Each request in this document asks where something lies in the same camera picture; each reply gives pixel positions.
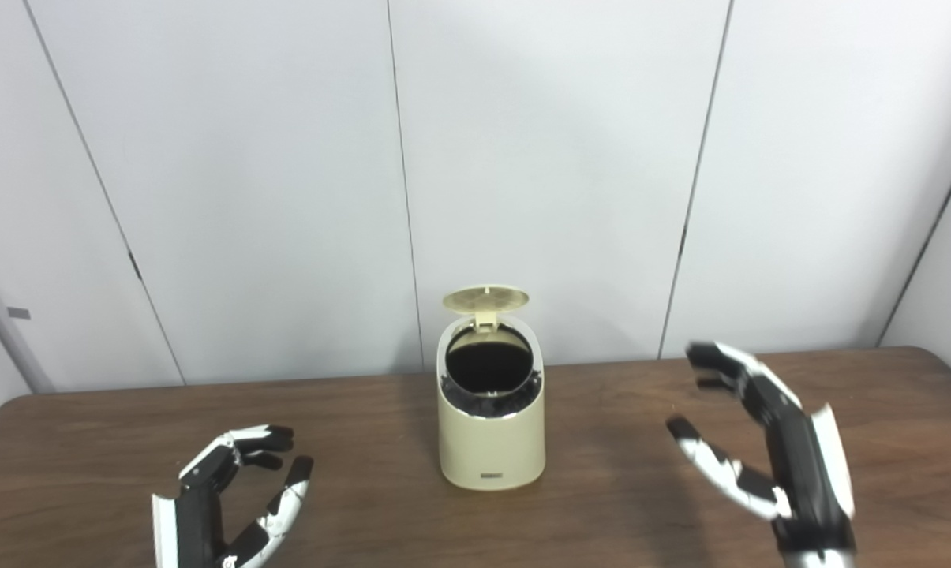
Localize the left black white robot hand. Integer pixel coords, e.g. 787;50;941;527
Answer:
151;424;316;568

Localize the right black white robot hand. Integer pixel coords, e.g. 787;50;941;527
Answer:
665;340;858;562

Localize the cream-colored desktop trash bin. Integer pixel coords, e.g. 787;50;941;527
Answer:
436;315;547;492

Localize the cream round bin lid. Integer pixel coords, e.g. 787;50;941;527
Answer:
442;284;531;329

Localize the black bin liner bag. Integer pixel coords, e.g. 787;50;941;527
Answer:
440;324;542;420

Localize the gray wall corner post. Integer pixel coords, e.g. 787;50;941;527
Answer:
0;248;56;395

